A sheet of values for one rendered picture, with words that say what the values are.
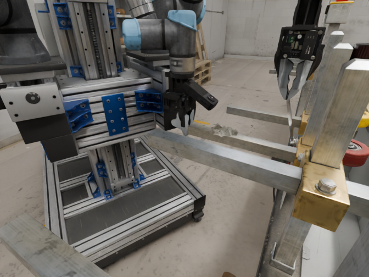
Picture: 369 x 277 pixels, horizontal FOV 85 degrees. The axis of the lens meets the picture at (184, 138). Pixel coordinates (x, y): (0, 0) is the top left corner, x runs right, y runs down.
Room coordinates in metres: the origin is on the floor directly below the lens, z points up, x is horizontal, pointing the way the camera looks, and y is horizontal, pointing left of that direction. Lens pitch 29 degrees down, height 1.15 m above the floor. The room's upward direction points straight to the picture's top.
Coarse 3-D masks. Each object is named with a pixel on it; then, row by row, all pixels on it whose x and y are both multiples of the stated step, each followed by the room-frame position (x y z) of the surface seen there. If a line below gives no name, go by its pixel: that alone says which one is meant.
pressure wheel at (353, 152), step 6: (354, 144) 0.41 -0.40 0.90; (360, 144) 0.40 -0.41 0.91; (348, 150) 0.38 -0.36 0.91; (354, 150) 0.38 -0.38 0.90; (360, 150) 0.38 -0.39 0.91; (366, 150) 0.38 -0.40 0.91; (348, 156) 0.37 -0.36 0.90; (354, 156) 0.36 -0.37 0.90; (360, 156) 0.36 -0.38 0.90; (366, 156) 0.36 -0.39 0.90; (348, 162) 0.36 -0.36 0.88; (354, 162) 0.36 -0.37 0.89; (360, 162) 0.36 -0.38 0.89
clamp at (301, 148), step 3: (300, 138) 0.49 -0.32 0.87; (300, 141) 0.48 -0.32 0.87; (297, 144) 0.49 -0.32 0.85; (300, 144) 0.46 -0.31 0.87; (297, 147) 0.46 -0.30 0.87; (300, 147) 0.45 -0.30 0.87; (303, 147) 0.45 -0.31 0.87; (306, 147) 0.45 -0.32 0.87; (297, 150) 0.44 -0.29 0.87; (300, 150) 0.43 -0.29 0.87; (303, 150) 0.43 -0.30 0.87; (297, 153) 0.42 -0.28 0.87; (297, 156) 0.41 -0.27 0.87; (294, 159) 0.42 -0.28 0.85; (294, 162) 0.41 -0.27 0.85; (297, 162) 0.40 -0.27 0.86; (294, 165) 0.40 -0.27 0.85; (297, 165) 0.40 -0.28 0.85
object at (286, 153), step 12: (192, 132) 0.58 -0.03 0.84; (204, 132) 0.56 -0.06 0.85; (228, 144) 0.52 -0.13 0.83; (240, 144) 0.51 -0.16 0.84; (252, 144) 0.49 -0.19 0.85; (264, 144) 0.48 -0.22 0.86; (276, 144) 0.48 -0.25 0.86; (276, 156) 0.46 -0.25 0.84; (288, 156) 0.44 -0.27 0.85; (348, 168) 0.38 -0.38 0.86
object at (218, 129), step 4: (216, 124) 0.57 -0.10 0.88; (220, 124) 0.57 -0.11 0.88; (212, 128) 0.57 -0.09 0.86; (216, 128) 0.56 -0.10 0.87; (220, 128) 0.56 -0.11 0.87; (224, 128) 0.54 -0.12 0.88; (228, 128) 0.56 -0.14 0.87; (212, 132) 0.54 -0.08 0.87; (216, 132) 0.53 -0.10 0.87; (220, 132) 0.53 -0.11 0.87; (224, 132) 0.53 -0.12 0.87; (228, 132) 0.53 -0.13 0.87; (232, 132) 0.53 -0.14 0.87; (236, 132) 0.53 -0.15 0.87
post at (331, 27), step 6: (330, 24) 0.91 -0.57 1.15; (336, 24) 0.90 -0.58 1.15; (330, 30) 0.90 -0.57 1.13; (336, 30) 0.89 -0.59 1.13; (324, 42) 0.91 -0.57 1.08; (324, 48) 0.90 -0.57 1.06; (318, 66) 0.90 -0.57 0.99; (312, 78) 0.93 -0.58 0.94; (312, 84) 0.90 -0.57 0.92; (306, 102) 0.90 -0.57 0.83
